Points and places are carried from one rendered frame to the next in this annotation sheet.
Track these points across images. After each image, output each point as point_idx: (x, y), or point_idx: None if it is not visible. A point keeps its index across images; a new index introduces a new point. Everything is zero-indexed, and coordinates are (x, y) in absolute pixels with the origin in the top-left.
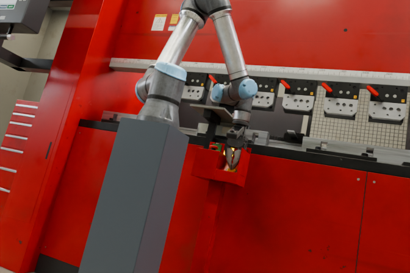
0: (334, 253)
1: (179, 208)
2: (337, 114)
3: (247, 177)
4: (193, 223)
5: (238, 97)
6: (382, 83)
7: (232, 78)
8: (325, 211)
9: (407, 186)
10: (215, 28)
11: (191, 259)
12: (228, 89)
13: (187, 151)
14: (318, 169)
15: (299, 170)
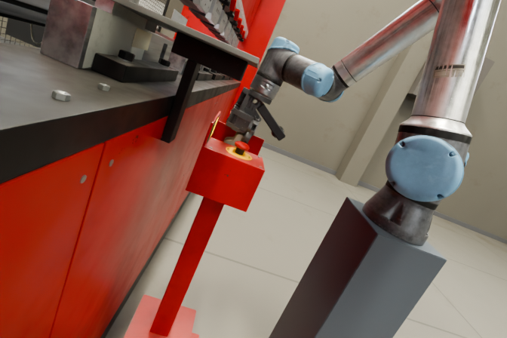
0: (189, 166)
1: (110, 260)
2: (210, 21)
3: (182, 139)
4: (124, 253)
5: (324, 99)
6: None
7: (349, 86)
8: (198, 138)
9: (220, 99)
10: (428, 26)
11: (113, 293)
12: (330, 87)
13: (143, 145)
14: (210, 103)
15: (204, 110)
